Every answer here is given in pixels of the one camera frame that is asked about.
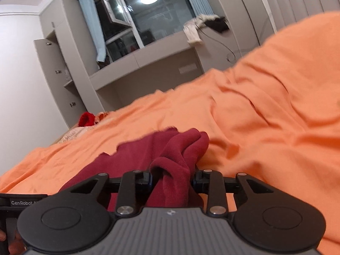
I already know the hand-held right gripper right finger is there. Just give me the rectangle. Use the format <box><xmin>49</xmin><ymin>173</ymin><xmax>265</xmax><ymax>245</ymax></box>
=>
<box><xmin>192</xmin><ymin>169</ymin><xmax>274</xmax><ymax>216</ymax></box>

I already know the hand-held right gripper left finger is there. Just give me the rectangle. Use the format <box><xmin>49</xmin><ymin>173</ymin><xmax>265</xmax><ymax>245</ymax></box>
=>
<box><xmin>69</xmin><ymin>170</ymin><xmax>154</xmax><ymax>216</ymax></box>

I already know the dark red knit garment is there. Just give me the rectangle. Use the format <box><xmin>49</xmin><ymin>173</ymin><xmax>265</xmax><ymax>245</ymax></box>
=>
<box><xmin>58</xmin><ymin>128</ymin><xmax>210</xmax><ymax>213</ymax></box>

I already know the person's left hand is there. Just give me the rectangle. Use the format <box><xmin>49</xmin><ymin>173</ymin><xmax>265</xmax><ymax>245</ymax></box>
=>
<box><xmin>0</xmin><ymin>231</ymin><xmax>26</xmax><ymax>255</ymax></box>

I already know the bright red cloth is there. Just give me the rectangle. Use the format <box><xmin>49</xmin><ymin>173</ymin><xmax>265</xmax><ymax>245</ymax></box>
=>
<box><xmin>78</xmin><ymin>112</ymin><xmax>96</xmax><ymax>126</ymax></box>

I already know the orange bed sheet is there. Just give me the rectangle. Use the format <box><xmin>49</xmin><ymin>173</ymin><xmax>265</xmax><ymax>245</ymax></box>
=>
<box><xmin>0</xmin><ymin>13</ymin><xmax>340</xmax><ymax>255</ymax></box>

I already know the grey cabinet door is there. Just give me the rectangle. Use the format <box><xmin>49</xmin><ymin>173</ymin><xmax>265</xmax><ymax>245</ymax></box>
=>
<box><xmin>34</xmin><ymin>30</ymin><xmax>88</xmax><ymax>128</ymax></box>

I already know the grey built-in desk unit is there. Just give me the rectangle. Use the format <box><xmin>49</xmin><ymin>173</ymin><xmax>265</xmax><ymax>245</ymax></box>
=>
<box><xmin>89</xmin><ymin>44</ymin><xmax>205</xmax><ymax>112</ymax></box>

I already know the white cloth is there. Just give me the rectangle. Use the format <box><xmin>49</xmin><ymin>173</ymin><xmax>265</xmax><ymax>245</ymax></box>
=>
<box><xmin>184</xmin><ymin>14</ymin><xmax>213</xmax><ymax>45</ymax></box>

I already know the black pouch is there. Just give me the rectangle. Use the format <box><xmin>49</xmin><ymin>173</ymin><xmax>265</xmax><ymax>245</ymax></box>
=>
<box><xmin>206</xmin><ymin>16</ymin><xmax>229</xmax><ymax>32</ymax></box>

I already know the large window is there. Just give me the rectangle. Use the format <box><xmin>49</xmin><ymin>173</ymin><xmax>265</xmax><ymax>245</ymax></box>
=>
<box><xmin>77</xmin><ymin>0</ymin><xmax>215</xmax><ymax>64</ymax></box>

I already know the grey wardrobe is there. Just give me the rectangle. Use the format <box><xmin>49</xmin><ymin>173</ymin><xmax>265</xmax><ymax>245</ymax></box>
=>
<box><xmin>207</xmin><ymin>0</ymin><xmax>277</xmax><ymax>69</ymax></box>

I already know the open window sash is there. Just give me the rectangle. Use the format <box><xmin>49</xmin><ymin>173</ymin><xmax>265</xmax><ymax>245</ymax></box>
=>
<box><xmin>96</xmin><ymin>0</ymin><xmax>133</xmax><ymax>27</ymax></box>

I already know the grey padded headboard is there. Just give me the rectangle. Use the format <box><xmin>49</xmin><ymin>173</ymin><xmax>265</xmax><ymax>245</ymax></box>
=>
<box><xmin>262</xmin><ymin>0</ymin><xmax>340</xmax><ymax>31</ymax></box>

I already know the wall socket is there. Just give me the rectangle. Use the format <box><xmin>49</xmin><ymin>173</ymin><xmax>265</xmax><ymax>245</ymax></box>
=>
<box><xmin>178</xmin><ymin>64</ymin><xmax>197</xmax><ymax>74</ymax></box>

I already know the black cable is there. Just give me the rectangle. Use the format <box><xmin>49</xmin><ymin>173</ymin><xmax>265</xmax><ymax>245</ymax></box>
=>
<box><xmin>195</xmin><ymin>24</ymin><xmax>235</xmax><ymax>61</ymax></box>

